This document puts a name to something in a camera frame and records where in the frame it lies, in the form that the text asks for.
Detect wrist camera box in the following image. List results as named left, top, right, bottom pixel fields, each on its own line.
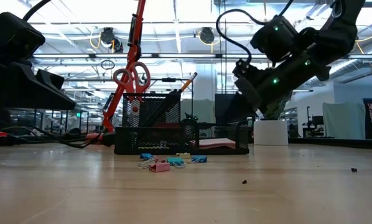
left=0, top=11, right=46, bottom=60
left=249, top=14, right=299, bottom=63

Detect black background workstation frame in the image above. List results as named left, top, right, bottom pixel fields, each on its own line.
left=33, top=106, right=90, bottom=135

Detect pale green cloth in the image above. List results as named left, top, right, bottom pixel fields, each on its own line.
left=322, top=101, right=366, bottom=140

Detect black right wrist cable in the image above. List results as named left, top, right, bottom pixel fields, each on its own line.
left=216, top=8, right=269, bottom=65

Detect teal binder clip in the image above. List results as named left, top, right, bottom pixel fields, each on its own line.
left=166, top=156, right=186, bottom=169

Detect snake plant in white pot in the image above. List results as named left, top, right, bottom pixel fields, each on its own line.
left=253, top=91, right=294, bottom=146

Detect red desk lamp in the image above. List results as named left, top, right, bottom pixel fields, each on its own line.
left=83, top=0, right=147, bottom=147

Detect black lamp power cord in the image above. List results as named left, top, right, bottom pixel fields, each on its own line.
left=0, top=126, right=116, bottom=149

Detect black aluminium table frame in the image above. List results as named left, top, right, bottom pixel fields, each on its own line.
left=0, top=133, right=372, bottom=151

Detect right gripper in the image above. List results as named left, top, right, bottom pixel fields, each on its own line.
left=232, top=43, right=332, bottom=111

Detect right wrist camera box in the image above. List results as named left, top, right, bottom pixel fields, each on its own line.
left=249, top=14, right=299, bottom=63

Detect background desk with monitor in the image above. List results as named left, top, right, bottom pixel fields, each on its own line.
left=302, top=106, right=325, bottom=139

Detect black computer case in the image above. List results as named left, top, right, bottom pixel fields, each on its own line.
left=215, top=93, right=256, bottom=124

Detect black hanging cable loop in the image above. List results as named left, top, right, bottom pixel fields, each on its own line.
left=100, top=58, right=116, bottom=71

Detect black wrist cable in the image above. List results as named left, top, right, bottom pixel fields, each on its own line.
left=216, top=8, right=269, bottom=65
left=22, top=0, right=52, bottom=20

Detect red-handled scissors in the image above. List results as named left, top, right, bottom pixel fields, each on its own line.
left=112, top=60, right=152, bottom=114

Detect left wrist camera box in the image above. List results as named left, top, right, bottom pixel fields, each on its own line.
left=0, top=11, right=46, bottom=60

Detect pink sticky note pad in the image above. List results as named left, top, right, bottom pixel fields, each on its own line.
left=190, top=138, right=237, bottom=149

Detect black mesh desk organizer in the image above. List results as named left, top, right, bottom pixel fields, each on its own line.
left=113, top=92, right=251, bottom=156

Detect black ceiling cord reel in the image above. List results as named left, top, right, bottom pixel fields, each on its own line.
left=91, top=27, right=116, bottom=50
left=113, top=37, right=124, bottom=54
left=198, top=27, right=216, bottom=46

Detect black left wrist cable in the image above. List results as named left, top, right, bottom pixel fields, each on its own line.
left=22, top=0, right=52, bottom=20

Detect yellow pencil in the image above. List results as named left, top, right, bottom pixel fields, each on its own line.
left=178, top=72, right=198, bottom=95

